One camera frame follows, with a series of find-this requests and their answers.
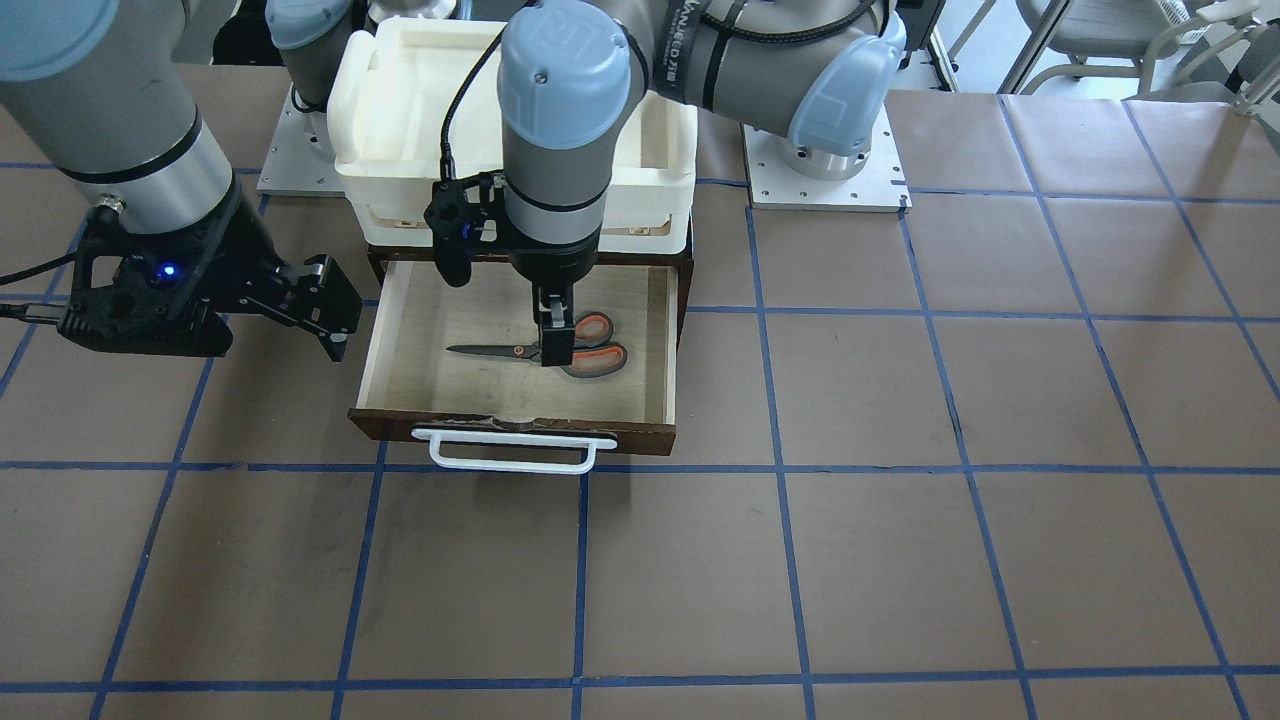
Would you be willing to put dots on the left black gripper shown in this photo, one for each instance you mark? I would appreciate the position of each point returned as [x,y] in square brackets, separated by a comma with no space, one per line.
[553,267]

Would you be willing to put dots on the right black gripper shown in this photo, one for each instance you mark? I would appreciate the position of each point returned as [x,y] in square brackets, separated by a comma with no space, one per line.
[243,262]

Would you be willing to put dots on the orange grey scissors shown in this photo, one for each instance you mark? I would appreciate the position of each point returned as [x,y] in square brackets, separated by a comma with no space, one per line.
[594,354]

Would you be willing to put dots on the dark wooden drawer box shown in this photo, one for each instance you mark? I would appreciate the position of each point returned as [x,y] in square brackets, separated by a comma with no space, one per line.
[461,367]

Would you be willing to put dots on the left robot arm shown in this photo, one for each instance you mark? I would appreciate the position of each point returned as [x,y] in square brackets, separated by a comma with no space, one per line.
[570,75]

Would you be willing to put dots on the white foam tray box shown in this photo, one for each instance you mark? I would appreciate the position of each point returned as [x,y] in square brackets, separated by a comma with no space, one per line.
[384,117]

